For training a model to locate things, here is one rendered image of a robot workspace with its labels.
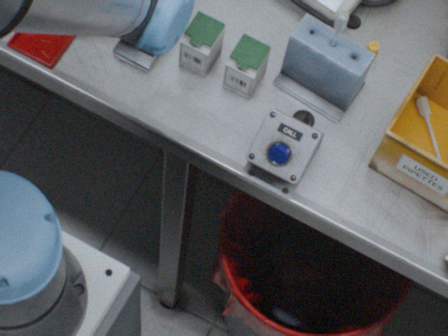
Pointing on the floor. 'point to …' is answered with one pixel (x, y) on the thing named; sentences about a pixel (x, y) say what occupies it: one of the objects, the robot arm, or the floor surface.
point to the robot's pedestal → (124, 311)
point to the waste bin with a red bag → (341, 262)
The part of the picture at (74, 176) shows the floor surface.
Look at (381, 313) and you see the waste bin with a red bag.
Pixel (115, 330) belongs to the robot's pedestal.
